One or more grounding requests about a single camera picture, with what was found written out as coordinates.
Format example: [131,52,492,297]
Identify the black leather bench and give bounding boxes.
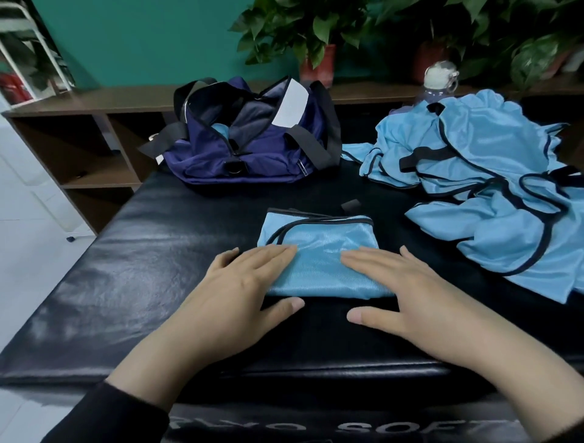
[0,162,584,443]

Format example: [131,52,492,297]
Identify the person's left hand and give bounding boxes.
[169,245,306,366]

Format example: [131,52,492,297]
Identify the person's right forearm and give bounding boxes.
[484,319,584,443]

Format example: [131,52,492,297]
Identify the green plant in white pot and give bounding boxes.
[479,0,584,88]

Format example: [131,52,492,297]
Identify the wooden shelf cabinet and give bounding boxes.
[0,77,584,234]

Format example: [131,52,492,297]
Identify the red bottle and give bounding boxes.
[0,73,30,104]

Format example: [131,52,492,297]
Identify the white wheeled cart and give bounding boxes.
[0,2,76,102]

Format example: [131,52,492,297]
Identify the clear bottle silver cap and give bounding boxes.
[422,60,460,102]

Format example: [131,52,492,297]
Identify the person's right hand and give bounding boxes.
[340,245,516,366]

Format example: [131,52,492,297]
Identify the person's left forearm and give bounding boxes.
[41,333,220,443]

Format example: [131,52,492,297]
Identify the navy blue bag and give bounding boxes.
[139,75,343,186]

